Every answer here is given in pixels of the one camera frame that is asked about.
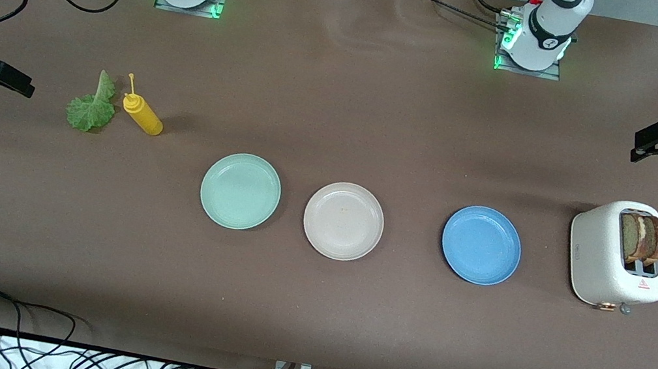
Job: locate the cream white toaster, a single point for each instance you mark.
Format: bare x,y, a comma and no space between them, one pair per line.
595,253

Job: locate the beige plate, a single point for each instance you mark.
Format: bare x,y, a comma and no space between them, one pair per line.
343,221

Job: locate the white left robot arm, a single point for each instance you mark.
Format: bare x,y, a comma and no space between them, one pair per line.
546,41

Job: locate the blue plate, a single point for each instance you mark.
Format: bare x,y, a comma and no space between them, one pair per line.
481,245

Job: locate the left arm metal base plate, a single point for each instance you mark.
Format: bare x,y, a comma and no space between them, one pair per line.
528,73

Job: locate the green lettuce leaf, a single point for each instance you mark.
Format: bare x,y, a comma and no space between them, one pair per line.
91,110

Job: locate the yellow squeeze bottle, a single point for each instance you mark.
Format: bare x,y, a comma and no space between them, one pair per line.
145,118

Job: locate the brown table cover sheet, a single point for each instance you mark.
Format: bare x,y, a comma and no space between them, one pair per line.
340,114

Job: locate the brown bread slice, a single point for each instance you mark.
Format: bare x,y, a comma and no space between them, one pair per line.
628,235
657,240

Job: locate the mint green plate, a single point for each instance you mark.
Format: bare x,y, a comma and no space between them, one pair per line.
240,191

